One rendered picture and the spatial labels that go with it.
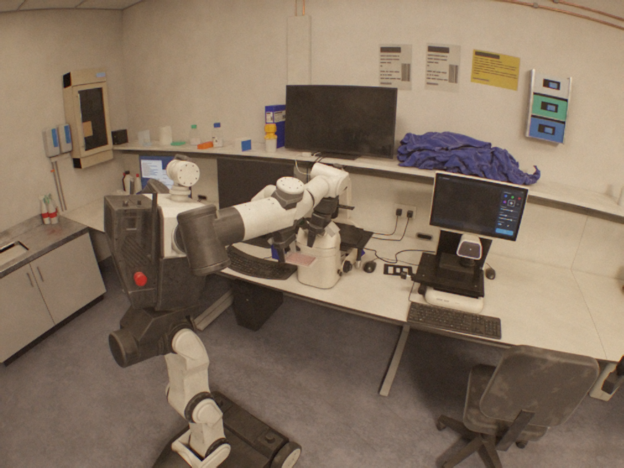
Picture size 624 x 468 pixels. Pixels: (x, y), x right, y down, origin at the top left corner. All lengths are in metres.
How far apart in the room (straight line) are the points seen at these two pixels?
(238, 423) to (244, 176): 1.37
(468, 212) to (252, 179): 1.19
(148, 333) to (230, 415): 0.95
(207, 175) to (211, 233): 2.14
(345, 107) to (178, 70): 1.68
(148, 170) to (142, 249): 1.88
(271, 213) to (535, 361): 0.97
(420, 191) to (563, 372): 1.39
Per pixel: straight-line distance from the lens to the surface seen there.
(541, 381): 1.30
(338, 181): 1.06
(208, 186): 2.90
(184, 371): 1.18
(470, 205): 1.60
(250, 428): 1.78
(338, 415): 2.04
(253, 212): 0.81
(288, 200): 0.85
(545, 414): 1.46
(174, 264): 0.90
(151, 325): 0.99
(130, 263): 0.89
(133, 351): 1.02
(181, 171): 0.92
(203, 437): 1.52
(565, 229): 2.29
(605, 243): 2.44
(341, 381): 2.20
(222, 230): 0.77
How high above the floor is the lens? 1.69
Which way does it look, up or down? 25 degrees down
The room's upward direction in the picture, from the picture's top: straight up
